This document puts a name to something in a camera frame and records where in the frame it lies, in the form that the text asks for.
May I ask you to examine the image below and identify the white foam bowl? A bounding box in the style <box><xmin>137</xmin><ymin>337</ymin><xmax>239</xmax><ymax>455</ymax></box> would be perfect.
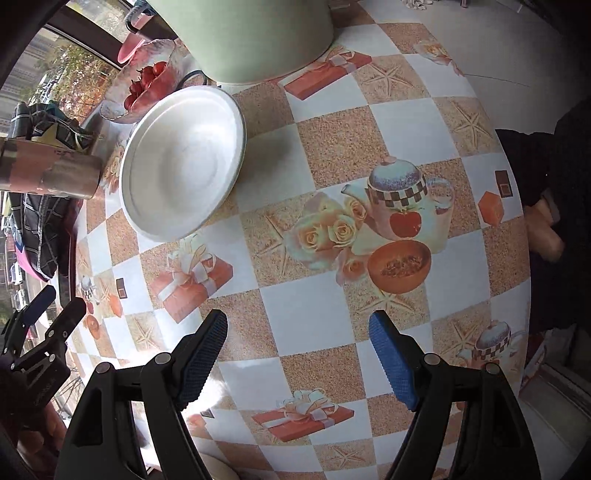
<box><xmin>119</xmin><ymin>86</ymin><xmax>246</xmax><ymax>242</ymax></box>
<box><xmin>200</xmin><ymin>454</ymin><xmax>239</xmax><ymax>480</ymax></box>

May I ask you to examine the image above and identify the person's hand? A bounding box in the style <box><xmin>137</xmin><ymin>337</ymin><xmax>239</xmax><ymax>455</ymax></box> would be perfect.
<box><xmin>524</xmin><ymin>189</ymin><xmax>565</xmax><ymax>263</ymax></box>

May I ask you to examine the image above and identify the dark red smartphone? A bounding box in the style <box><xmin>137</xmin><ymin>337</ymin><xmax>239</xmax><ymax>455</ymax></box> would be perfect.
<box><xmin>57</xmin><ymin>199</ymin><xmax>84</xmax><ymax>307</ymax></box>

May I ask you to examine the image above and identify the black pink patterned cloth bag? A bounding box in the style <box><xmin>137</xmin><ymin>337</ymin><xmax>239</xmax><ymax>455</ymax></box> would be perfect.
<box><xmin>1</xmin><ymin>102</ymin><xmax>102</xmax><ymax>281</ymax></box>

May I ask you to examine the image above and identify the pink steel tumbler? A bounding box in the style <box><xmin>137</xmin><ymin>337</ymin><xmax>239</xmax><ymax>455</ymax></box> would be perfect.
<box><xmin>1</xmin><ymin>138</ymin><xmax>102</xmax><ymax>199</ymax></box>

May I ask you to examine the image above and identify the patterned checkered tablecloth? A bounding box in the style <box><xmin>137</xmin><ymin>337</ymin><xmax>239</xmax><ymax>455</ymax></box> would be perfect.
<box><xmin>68</xmin><ymin>1</ymin><xmax>530</xmax><ymax>479</ymax></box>

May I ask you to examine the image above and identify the glass bowl with cherry tomatoes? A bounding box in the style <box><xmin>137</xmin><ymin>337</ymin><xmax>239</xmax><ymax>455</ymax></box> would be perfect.
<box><xmin>99</xmin><ymin>40</ymin><xmax>182</xmax><ymax>124</ymax></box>

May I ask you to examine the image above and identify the pale green cylindrical container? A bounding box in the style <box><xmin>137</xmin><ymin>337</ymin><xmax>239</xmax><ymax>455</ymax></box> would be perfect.
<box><xmin>149</xmin><ymin>0</ymin><xmax>335</xmax><ymax>84</ymax></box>

